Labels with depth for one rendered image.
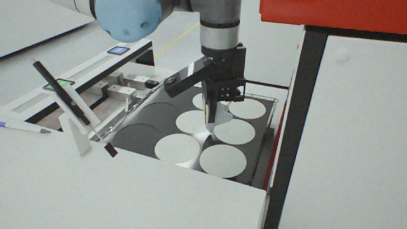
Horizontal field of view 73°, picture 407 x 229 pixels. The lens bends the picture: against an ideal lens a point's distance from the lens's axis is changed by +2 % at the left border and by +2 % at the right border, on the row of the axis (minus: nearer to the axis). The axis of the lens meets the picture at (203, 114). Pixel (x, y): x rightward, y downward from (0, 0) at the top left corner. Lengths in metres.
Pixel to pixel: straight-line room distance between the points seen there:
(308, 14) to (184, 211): 0.31
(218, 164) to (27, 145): 0.37
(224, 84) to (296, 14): 0.27
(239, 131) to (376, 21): 0.43
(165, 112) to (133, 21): 0.40
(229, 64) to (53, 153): 0.37
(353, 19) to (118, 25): 0.27
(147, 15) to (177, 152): 0.33
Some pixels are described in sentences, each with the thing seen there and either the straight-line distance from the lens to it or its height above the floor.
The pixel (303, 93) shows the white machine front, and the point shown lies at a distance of 0.35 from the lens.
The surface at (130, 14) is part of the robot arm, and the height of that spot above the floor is 1.22.
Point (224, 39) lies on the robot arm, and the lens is 0.51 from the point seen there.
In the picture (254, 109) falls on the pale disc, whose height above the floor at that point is 0.90.
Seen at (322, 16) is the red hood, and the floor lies 1.24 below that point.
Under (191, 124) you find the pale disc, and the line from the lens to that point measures 0.69.
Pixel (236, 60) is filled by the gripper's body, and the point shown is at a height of 1.09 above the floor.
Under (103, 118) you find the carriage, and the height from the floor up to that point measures 0.88.
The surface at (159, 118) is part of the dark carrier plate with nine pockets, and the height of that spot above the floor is 0.90.
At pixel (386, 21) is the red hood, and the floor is 1.24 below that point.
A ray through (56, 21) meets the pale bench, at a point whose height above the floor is 0.24.
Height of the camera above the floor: 1.31
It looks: 35 degrees down
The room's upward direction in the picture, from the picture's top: straight up
